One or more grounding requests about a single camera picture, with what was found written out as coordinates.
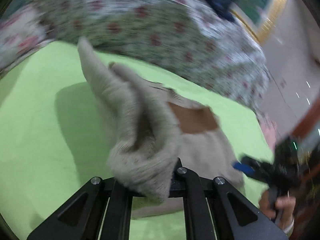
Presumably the gold-framed picture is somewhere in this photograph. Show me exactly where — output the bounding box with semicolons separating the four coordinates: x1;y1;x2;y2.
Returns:
231;0;287;43

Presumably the small-flower floral quilt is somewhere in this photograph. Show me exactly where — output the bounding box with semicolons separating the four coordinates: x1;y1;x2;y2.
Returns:
34;0;270;111

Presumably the lime green bed sheet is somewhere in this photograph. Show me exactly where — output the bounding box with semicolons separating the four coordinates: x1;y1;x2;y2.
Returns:
1;42;273;239

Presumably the person's right hand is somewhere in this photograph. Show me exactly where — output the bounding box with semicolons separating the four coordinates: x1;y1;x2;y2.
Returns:
259;190;296;230

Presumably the large-flower ruffled pillow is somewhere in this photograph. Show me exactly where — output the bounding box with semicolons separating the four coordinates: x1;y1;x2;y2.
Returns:
1;4;50;69

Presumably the beige knit sweater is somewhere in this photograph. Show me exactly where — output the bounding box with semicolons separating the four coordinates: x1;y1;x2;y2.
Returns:
78;37;244;219

